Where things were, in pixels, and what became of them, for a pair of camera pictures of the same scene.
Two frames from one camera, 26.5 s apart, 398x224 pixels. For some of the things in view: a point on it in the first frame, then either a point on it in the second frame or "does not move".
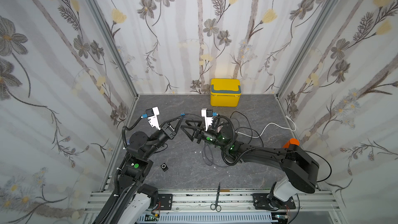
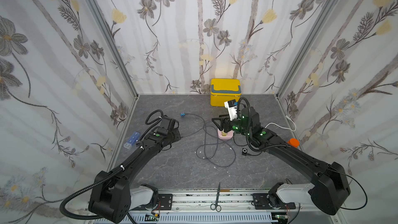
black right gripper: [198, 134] → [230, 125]
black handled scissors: [216, 207] does not move
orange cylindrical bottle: [292, 141] does not move
